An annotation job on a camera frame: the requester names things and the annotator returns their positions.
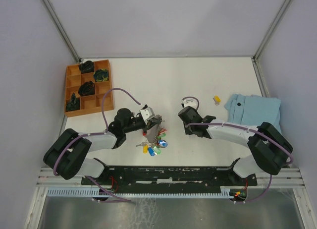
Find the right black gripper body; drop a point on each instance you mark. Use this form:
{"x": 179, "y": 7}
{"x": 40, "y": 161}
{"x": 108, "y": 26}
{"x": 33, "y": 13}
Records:
{"x": 188, "y": 130}

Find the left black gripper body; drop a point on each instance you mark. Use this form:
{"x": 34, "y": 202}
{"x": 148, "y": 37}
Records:
{"x": 146, "y": 126}

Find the bunch of coloured key tags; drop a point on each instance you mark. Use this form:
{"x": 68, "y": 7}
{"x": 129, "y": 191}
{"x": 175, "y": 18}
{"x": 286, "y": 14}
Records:
{"x": 154, "y": 148}

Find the yellow key tag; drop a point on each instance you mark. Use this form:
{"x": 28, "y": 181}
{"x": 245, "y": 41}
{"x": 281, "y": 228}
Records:
{"x": 217, "y": 100}

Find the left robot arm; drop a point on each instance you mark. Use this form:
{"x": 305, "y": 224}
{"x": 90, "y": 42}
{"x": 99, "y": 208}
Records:
{"x": 68, "y": 154}

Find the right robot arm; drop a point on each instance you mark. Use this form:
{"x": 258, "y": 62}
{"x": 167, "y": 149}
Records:
{"x": 270, "y": 151}

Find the light blue folded cloth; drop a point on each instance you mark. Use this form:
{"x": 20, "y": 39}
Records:
{"x": 253, "y": 110}

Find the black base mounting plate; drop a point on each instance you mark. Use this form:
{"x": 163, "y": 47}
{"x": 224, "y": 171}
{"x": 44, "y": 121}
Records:
{"x": 163, "y": 180}

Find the green black rolled sock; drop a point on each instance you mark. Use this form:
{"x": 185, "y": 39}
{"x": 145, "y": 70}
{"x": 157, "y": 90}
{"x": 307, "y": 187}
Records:
{"x": 101, "y": 75}

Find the orange wooden compartment tray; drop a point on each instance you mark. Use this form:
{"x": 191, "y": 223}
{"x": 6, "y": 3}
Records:
{"x": 93, "y": 103}

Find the black red rolled sock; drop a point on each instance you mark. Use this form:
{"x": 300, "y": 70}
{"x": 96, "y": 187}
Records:
{"x": 87, "y": 89}

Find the dark green rolled sock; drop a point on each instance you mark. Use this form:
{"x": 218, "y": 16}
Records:
{"x": 73, "y": 104}

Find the black rolled sock top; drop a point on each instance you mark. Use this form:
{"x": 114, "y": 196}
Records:
{"x": 86, "y": 67}

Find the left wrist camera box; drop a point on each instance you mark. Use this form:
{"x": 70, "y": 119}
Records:
{"x": 147, "y": 113}

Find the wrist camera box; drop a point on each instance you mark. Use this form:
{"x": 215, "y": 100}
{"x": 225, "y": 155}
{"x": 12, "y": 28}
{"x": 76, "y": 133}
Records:
{"x": 147, "y": 113}
{"x": 190, "y": 102}

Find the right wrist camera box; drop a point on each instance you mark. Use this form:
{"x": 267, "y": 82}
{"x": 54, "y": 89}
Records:
{"x": 190, "y": 102}

